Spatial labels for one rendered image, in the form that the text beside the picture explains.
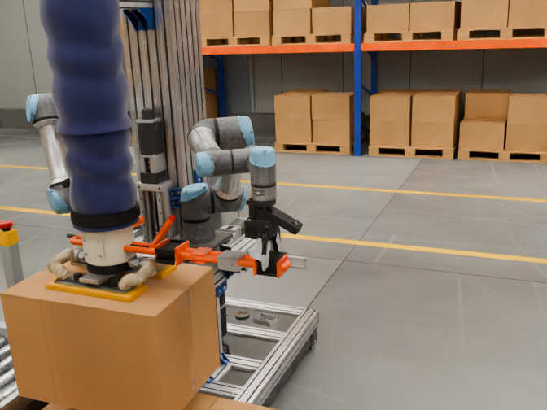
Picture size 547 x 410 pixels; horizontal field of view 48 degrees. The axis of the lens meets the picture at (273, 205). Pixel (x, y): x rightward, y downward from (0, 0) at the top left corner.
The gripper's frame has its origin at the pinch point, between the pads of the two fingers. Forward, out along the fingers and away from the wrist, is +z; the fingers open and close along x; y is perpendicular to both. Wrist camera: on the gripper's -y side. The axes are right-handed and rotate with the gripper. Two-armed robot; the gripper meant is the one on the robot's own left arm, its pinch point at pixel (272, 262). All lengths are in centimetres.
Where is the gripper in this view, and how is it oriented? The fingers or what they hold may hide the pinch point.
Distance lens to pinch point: 186.6
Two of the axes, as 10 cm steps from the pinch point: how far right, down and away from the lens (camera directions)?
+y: -9.2, -0.9, 3.7
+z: 0.3, 9.5, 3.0
